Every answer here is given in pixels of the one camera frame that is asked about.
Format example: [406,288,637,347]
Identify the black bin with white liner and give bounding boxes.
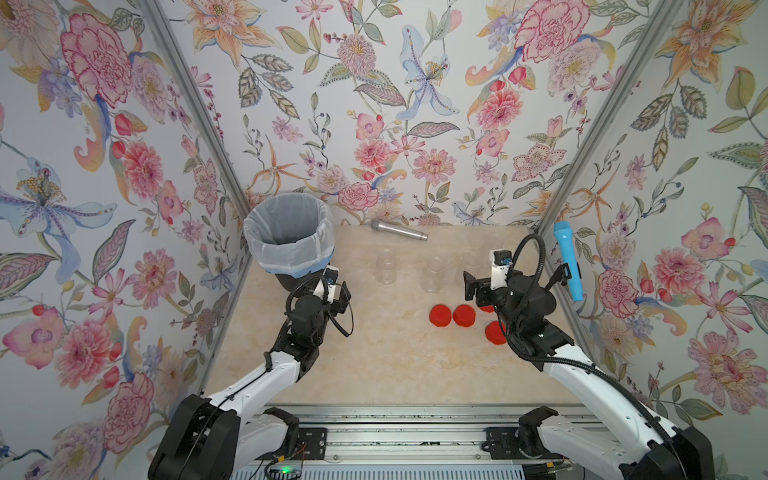
[244,193,335,291]

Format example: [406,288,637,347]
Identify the aluminium corner post left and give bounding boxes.
[133,0,263,236]

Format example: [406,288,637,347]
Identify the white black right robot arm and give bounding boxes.
[463,270,715,479]

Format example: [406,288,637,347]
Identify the aluminium corner post right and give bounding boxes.
[533,0,680,234]

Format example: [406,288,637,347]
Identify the aluminium corner post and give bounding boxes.
[133,0,263,236]
[533,0,680,234]

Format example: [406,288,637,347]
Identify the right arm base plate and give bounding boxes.
[481,426,564,462]

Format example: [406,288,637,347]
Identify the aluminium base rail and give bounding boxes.
[230,403,667,480]

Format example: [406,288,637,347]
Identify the silver microphone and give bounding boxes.
[371,220,428,241]

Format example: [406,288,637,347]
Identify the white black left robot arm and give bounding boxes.
[148,277,351,479]

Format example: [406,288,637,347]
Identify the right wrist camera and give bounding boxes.
[489,249,512,290]

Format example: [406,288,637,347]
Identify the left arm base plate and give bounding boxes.
[260,427,328,462]

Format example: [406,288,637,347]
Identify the blue microphone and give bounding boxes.
[553,221,584,302]

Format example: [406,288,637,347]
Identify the peanut jar red lid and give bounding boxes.
[420,256,445,293]
[459,248,484,274]
[375,248,397,285]

